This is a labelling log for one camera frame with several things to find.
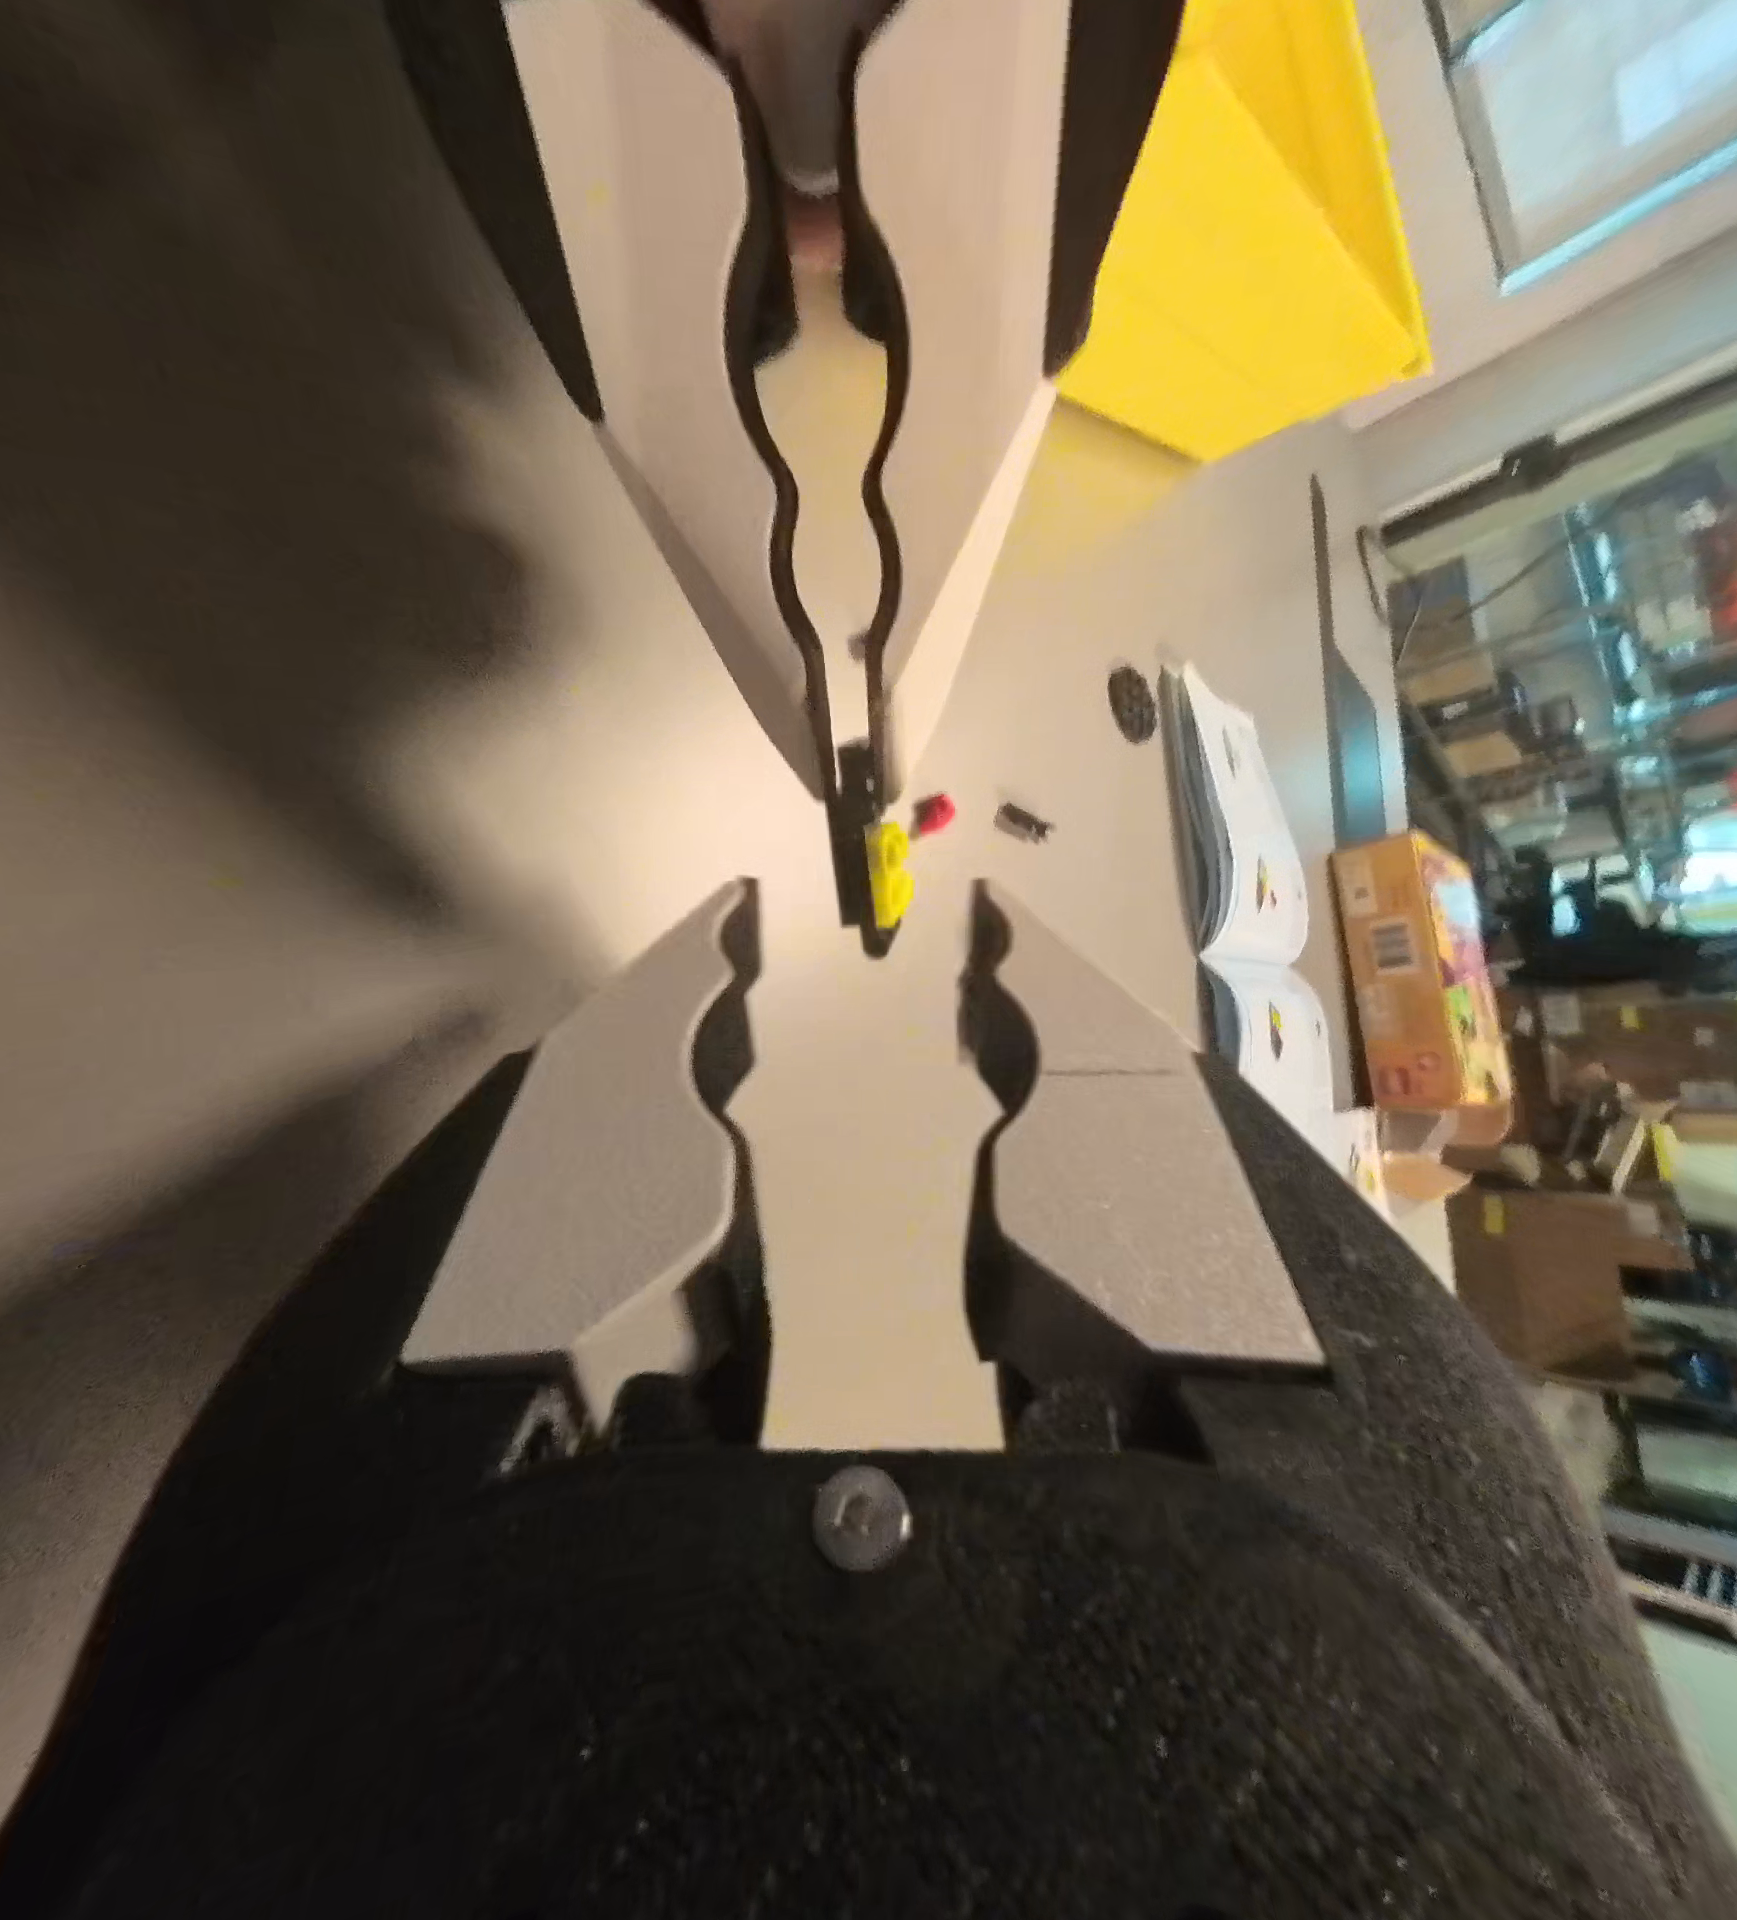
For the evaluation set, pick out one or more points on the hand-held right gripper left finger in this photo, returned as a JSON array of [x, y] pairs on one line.
[[583, 1201]]

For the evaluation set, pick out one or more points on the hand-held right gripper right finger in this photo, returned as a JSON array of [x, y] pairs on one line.
[[1153, 1214]]

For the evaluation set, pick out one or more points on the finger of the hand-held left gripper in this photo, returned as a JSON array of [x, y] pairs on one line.
[[642, 300], [982, 300]]

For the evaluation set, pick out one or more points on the yellow plastic bin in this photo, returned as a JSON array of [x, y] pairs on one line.
[[1228, 270]]

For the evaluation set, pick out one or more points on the yellow brick plate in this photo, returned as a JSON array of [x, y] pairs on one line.
[[892, 870]]

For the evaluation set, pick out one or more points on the black brick block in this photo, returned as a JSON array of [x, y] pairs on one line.
[[852, 854]]

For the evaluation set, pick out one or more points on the closed instruction booklet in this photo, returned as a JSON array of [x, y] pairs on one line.
[[1401, 1162]]

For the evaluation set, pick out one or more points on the orange cardboard toy box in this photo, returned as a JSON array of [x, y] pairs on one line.
[[1408, 974]]

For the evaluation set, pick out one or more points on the open instruction booklet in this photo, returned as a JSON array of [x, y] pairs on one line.
[[1252, 840]]

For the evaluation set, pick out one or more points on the black clip brick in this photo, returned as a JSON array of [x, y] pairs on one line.
[[1026, 822]]

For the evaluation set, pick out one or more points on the black round studded disc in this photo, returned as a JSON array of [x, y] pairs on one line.
[[1133, 704]]

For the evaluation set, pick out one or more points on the small red brick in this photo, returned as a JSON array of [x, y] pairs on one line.
[[932, 814]]

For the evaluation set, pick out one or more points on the black office chair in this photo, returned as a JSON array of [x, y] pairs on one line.
[[1633, 930]]

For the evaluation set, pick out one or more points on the black upright stand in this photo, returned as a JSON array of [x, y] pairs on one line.
[[1603, 435]]

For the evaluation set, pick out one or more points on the metal storage shelf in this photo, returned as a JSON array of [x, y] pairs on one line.
[[1558, 674]]

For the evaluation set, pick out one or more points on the large paned window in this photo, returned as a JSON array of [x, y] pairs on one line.
[[1633, 121]]

